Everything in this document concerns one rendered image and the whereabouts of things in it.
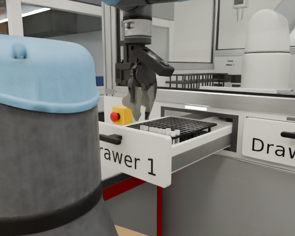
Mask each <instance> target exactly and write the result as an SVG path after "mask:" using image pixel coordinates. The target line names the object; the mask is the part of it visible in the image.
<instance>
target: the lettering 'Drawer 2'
mask: <svg viewBox="0 0 295 236"><path fill-rule="evenodd" d="M255 140H259V141H261V143H262V148H261V149H260V150H255V149H254V142H255ZM270 146H274V144H271V145H269V144H267V154H268V153H269V147H270ZM276 147H281V148H283V150H280V149H277V150H276V151H275V154H276V155H277V156H283V157H284V154H285V149H284V147H283V146H276ZM263 148H264V143H263V141H262V140H260V139H257V138H253V143H252V151H262V150H263ZM277 151H283V153H282V154H281V155H279V154H277ZM289 152H290V158H292V159H293V158H294V155H295V151H294V153H293V155H292V152H291V148H290V147H289Z"/></svg>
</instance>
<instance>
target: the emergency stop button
mask: <svg viewBox="0 0 295 236"><path fill-rule="evenodd" d="M110 119H111V121H112V122H117V120H118V114H117V113H116V112H112V113H111V114H110Z"/></svg>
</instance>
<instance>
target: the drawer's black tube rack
mask: <svg viewBox="0 0 295 236"><path fill-rule="evenodd" d="M140 125H144V126H148V128H149V127H153V128H161V129H166V128H170V129H171V131H175V130H180V135H177V138H179V143H180V142H183V141H186V140H189V139H192V138H195V137H198V136H201V135H203V134H206V133H209V132H211V127H214V126H217V124H216V123H210V122H204V121H197V120H191V119H185V118H176V117H167V118H162V119H157V120H152V121H148V122H144V123H139V124H135V125H130V127H136V128H140ZM205 129H208V131H203V130H205Z"/></svg>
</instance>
